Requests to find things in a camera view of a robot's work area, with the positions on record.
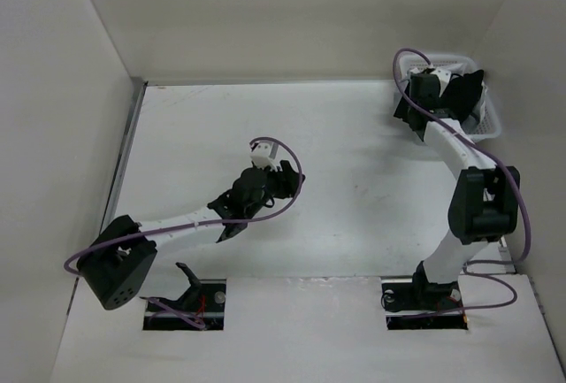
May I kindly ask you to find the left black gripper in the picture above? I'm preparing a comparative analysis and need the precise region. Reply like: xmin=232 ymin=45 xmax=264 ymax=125
xmin=245 ymin=160 xmax=303 ymax=218

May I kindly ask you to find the black tank top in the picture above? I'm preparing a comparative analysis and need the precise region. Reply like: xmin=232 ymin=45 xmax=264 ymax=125
xmin=394 ymin=70 xmax=484 ymax=129

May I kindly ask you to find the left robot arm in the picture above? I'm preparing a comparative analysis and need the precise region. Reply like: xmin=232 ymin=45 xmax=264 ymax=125
xmin=76 ymin=160 xmax=305 ymax=310

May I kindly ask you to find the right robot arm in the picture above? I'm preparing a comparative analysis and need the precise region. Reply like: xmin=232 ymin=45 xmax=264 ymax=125
xmin=382 ymin=67 xmax=520 ymax=312

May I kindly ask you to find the white plastic basket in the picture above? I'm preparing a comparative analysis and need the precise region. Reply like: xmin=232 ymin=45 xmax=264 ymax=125
xmin=394 ymin=52 xmax=501 ymax=143

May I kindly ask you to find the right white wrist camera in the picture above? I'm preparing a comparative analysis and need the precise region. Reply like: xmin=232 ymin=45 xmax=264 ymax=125
xmin=428 ymin=67 xmax=452 ymax=91

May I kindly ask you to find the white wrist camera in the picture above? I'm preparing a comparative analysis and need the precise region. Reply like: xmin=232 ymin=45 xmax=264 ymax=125
xmin=250 ymin=142 xmax=278 ymax=170
xmin=428 ymin=67 xmax=452 ymax=91

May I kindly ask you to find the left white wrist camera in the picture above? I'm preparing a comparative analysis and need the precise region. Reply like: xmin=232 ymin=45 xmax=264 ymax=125
xmin=250 ymin=142 xmax=278 ymax=170

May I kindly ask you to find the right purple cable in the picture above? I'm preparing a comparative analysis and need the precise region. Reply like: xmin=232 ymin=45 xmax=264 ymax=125
xmin=392 ymin=48 xmax=532 ymax=318

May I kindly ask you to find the purple cable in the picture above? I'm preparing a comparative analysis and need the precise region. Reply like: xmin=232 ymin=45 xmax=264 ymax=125
xmin=65 ymin=136 xmax=307 ymax=276
xmin=392 ymin=48 xmax=532 ymax=318

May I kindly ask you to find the left metal table rail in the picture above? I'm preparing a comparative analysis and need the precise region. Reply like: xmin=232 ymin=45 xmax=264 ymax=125
xmin=99 ymin=77 xmax=148 ymax=234

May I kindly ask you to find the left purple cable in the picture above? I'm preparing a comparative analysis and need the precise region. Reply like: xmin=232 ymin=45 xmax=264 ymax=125
xmin=65 ymin=136 xmax=307 ymax=276

